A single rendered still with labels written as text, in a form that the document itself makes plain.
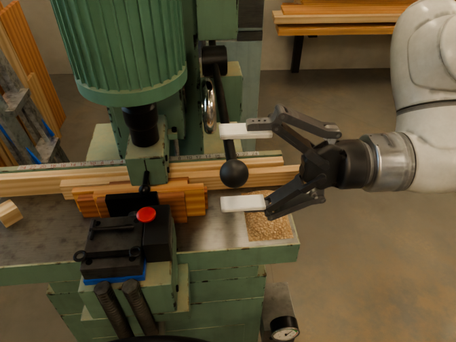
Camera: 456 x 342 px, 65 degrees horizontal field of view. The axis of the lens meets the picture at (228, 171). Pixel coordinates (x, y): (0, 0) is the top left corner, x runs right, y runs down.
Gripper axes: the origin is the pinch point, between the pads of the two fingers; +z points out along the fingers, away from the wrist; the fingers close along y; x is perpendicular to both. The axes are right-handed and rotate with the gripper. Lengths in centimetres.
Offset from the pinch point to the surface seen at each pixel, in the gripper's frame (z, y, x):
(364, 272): -67, -106, -51
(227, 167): 0.8, 7.6, 8.6
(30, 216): 38.4, -18.9, -12.3
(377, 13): -115, -35, -195
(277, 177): -12.0, -15.8, -16.2
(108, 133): 31, -26, -53
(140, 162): 14.8, -6.3, -11.4
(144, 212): 13.0, -7.0, 0.6
